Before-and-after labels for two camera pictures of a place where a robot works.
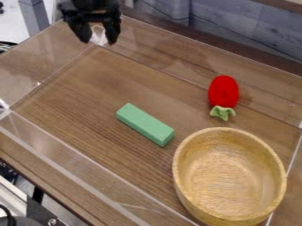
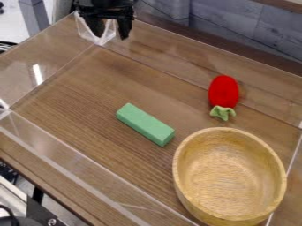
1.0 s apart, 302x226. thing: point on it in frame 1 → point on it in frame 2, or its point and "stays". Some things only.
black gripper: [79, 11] → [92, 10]
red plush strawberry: [223, 94] stays
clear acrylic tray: [173, 124] stays
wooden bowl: [229, 177] stays
